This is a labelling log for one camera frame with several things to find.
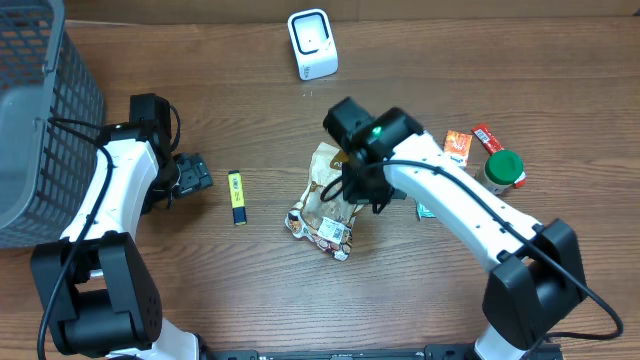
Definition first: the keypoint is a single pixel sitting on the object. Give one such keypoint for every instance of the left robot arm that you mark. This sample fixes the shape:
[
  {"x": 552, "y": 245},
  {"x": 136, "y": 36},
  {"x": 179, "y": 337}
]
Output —
[{"x": 98, "y": 296}]

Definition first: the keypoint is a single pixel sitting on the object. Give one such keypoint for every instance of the red snack stick packet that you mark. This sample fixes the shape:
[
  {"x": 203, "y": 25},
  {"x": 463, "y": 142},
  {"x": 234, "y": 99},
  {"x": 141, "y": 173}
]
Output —
[{"x": 492, "y": 145}]

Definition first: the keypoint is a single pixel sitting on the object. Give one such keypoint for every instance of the brown white snack pouch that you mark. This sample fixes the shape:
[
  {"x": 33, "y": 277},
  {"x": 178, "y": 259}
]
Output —
[{"x": 326, "y": 224}]

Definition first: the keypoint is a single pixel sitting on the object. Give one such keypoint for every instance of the white barcode scanner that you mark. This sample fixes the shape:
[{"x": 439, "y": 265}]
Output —
[{"x": 313, "y": 44}]

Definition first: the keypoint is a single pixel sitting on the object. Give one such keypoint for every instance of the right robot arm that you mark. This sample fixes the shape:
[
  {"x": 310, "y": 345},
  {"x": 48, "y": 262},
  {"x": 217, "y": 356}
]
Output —
[{"x": 535, "y": 271}]

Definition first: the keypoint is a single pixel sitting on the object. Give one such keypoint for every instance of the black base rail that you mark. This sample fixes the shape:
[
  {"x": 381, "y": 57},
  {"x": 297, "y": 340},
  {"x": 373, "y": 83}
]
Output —
[{"x": 340, "y": 355}]

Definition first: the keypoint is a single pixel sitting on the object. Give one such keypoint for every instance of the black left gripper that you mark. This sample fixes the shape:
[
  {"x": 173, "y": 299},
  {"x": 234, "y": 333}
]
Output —
[{"x": 195, "y": 173}]

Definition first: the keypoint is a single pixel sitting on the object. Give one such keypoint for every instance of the yellow glue stick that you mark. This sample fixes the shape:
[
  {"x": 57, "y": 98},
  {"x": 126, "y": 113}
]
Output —
[{"x": 237, "y": 197}]

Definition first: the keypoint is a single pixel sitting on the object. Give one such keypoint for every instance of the grey plastic mesh basket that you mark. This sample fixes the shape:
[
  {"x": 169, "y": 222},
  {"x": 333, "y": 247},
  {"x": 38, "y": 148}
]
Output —
[{"x": 45, "y": 171}]

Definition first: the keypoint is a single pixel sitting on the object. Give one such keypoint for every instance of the teal wet wipes packet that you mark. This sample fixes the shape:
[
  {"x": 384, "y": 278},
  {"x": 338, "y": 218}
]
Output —
[{"x": 422, "y": 212}]

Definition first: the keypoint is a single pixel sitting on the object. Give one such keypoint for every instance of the orange tissue packet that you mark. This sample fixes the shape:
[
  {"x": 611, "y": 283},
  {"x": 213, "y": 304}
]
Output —
[{"x": 457, "y": 147}]

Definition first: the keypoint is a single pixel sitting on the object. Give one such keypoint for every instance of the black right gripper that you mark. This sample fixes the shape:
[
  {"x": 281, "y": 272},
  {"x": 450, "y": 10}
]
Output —
[{"x": 357, "y": 196}]

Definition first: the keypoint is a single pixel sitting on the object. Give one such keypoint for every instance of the green lid jar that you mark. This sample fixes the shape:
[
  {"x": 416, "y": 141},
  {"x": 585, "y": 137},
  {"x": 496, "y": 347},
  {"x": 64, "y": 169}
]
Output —
[{"x": 501, "y": 171}]

